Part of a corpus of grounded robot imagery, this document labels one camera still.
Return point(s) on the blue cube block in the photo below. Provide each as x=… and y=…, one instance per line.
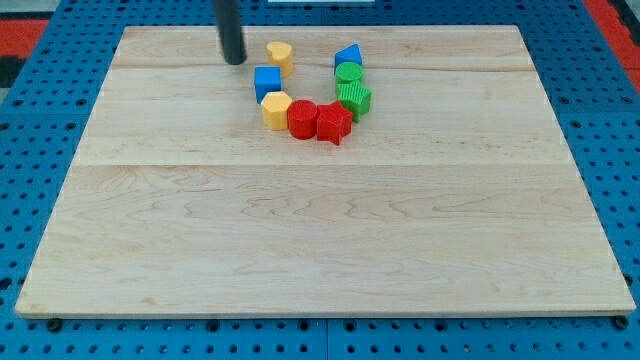
x=266, y=79

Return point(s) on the green star block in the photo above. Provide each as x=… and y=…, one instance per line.
x=354, y=97

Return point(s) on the light wooden board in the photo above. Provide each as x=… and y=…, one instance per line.
x=455, y=196

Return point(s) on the blue triangle block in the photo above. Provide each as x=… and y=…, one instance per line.
x=351, y=53

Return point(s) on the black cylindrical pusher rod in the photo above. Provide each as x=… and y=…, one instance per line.
x=228, y=22

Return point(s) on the red cylinder block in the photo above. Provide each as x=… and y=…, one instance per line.
x=302, y=119

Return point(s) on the yellow heart block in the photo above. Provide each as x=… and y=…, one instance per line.
x=281, y=54

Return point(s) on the green cylinder block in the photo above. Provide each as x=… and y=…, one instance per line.
x=348, y=72

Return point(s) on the red star block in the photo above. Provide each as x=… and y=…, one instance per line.
x=334, y=122

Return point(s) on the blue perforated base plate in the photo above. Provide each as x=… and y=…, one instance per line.
x=47, y=106

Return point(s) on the yellow hexagon block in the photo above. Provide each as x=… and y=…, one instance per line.
x=274, y=108

